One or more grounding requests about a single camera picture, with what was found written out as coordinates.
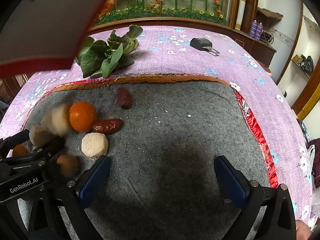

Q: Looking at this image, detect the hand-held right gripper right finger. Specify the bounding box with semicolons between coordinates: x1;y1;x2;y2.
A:
214;155;297;240

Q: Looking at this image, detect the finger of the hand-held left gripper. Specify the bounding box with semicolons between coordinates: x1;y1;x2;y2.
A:
0;129;30;157
0;136;66;172

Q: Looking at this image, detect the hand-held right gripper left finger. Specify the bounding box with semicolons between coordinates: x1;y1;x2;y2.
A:
27;155;112;240

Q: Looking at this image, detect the orange mandarin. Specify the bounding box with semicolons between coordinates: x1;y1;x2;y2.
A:
12;144;29;157
69;101;98;132

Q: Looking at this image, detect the red shallow cardboard box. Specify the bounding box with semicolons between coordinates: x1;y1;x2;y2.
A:
0;0;118;78

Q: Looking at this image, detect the red dried date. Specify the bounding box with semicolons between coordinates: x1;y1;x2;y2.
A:
92;118;124;133
115;87;133;110

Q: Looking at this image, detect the grey felt mat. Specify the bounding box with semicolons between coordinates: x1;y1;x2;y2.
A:
21;73;279;240

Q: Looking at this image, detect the dark purple cloth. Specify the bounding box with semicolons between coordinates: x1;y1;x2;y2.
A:
309;137;320;189

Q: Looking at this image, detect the green bok choy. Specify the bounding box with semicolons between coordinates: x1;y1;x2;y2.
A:
75;24;144;79

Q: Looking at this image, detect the dark wooden cabinet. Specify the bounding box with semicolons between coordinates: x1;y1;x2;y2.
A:
234;29;277;68

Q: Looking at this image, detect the purple floral tablecloth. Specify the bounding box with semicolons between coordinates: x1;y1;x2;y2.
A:
0;25;314;230

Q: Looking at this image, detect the black bag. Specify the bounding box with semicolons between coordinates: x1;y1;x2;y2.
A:
300;54;314;73

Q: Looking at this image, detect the small black device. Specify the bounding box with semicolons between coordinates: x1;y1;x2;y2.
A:
190;37;220;55

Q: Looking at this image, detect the white yellow striped post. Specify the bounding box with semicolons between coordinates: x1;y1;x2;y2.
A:
235;0;249;30

